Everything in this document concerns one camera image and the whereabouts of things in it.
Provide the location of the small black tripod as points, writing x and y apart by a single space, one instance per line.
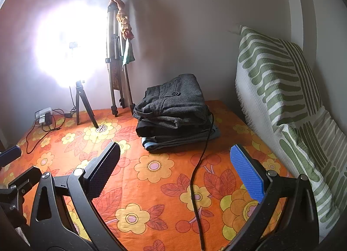
79 91

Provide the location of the green cloth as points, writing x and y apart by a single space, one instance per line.
129 54

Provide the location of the grey woven pants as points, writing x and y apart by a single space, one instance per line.
176 99

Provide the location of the orange floral bedsheet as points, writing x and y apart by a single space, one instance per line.
162 186

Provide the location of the black folded pants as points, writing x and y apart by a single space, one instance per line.
151 130

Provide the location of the orange cloth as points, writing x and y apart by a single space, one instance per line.
123 23

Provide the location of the black plug adapter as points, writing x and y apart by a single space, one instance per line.
48 120

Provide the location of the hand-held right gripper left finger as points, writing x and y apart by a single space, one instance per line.
104 169

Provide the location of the bright tripod lamp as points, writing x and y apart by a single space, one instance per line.
67 45

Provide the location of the green striped white pillow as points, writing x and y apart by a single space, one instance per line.
265 72
306 159

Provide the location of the white power strip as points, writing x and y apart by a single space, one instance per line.
42 111

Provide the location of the light grey folded pants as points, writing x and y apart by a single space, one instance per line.
173 144

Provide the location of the large folded tripod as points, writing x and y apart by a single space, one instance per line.
111 72

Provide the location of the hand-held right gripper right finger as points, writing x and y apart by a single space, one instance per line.
248 172

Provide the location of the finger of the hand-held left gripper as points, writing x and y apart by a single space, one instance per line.
24 180
10 154

